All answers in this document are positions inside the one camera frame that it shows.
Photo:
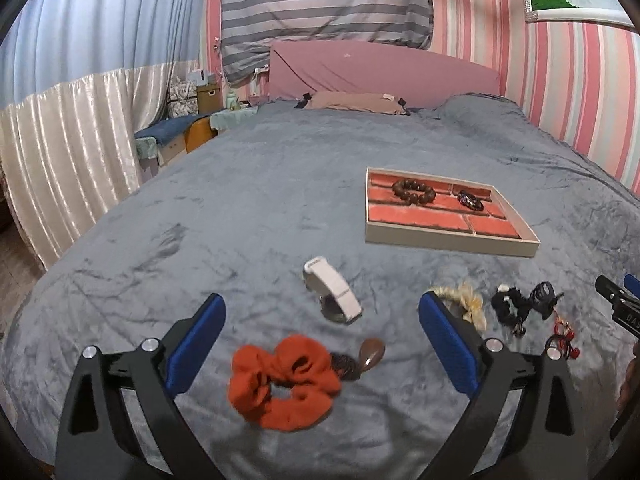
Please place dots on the orange chair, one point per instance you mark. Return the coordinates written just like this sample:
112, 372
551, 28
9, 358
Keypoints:
197, 135

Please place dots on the patterned storage bag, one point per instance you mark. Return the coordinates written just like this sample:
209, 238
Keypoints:
182, 99

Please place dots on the cream satin scrunchie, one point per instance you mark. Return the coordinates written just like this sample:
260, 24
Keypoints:
470, 302

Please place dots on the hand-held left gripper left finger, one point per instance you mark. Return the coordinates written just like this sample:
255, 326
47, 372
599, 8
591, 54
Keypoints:
197, 345

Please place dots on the brown hair clip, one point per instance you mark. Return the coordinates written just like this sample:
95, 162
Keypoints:
371, 355

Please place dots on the black scrunchie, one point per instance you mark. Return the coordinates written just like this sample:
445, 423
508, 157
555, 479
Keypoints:
510, 305

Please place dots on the blue cloth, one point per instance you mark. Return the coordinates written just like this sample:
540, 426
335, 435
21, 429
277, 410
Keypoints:
167, 127

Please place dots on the green bottle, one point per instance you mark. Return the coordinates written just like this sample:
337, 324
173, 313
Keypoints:
232, 100

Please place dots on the pale green table cover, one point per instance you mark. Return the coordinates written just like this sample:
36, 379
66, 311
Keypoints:
234, 119

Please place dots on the grey striped pillow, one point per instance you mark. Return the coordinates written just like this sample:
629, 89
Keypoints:
320, 5

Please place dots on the orange scrunchie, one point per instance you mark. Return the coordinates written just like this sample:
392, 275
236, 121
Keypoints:
280, 385

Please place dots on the tan folded cloth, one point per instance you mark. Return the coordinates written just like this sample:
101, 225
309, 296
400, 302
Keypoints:
355, 101

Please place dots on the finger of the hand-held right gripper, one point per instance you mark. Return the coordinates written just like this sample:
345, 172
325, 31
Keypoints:
633, 282
611, 290

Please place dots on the grey plush blanket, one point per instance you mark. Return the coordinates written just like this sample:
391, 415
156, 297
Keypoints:
240, 200

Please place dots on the beige tray with red lining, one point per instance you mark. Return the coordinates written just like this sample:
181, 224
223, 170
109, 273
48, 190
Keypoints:
435, 217

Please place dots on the pink headboard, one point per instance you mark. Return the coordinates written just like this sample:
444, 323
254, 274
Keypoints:
380, 72

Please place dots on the small white box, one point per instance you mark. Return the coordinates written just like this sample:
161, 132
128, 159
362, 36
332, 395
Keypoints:
199, 76

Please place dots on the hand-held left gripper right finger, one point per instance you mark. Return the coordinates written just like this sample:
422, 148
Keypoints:
447, 345

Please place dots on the brown cardboard box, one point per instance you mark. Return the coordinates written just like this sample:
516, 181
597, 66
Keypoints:
208, 97

